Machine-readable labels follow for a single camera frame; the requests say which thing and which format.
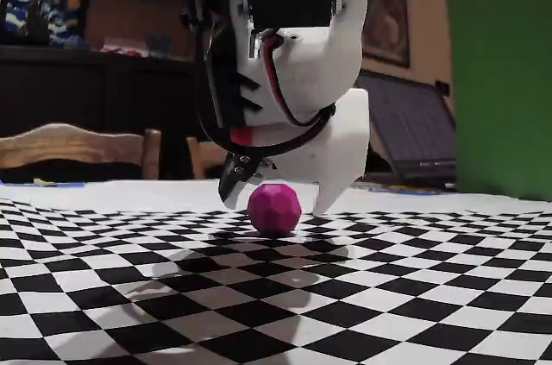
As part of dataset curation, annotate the white gripper with black servo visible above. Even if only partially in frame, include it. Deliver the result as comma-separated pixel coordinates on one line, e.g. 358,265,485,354
196,0,370,217

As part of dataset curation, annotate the pink faceted ball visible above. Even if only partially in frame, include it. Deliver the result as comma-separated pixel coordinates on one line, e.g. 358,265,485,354
247,182,302,236

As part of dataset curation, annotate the wooden chair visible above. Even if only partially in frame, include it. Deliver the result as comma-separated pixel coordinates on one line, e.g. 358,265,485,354
185,135,230,180
0,123,163,183

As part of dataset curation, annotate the dark laptop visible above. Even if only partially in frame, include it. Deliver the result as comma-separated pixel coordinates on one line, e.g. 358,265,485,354
355,70,459,192

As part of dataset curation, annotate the pink white cloth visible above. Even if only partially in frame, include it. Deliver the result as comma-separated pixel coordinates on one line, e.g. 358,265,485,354
99,36,146,56

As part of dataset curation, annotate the white paper sheet with checkerboard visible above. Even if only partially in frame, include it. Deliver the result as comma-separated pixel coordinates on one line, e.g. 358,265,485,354
0,178,552,365

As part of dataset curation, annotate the dark wooden cabinet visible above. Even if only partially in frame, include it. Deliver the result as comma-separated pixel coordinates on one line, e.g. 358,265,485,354
0,45,204,180

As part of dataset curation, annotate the green screen cloth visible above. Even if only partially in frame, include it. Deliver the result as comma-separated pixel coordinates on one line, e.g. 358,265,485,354
442,0,552,202

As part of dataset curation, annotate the blue yellow painting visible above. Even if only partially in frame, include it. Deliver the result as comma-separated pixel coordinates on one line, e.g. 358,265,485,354
4,0,87,47

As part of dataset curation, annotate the red white black servo cable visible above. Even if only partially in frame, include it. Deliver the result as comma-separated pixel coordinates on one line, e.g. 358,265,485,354
254,30,338,157

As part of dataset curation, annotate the black camera cable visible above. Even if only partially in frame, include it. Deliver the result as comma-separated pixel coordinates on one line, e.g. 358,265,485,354
179,0,338,160

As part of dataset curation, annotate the framed wall picture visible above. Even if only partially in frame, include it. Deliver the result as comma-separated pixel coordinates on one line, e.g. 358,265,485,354
361,0,411,69

